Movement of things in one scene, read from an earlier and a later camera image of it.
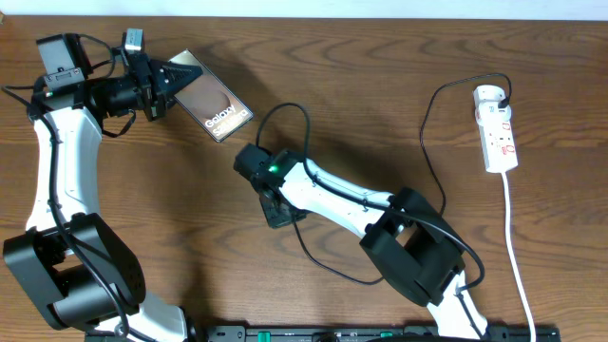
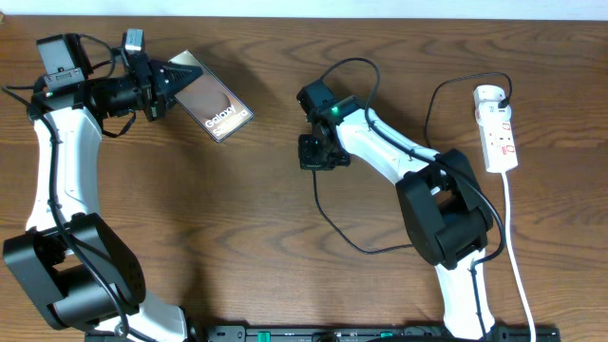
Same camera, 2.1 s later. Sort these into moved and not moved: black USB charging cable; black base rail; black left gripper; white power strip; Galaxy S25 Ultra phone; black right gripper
Moved: black right gripper; black USB charging cable
Not moved: black left gripper; black base rail; Galaxy S25 Ultra phone; white power strip
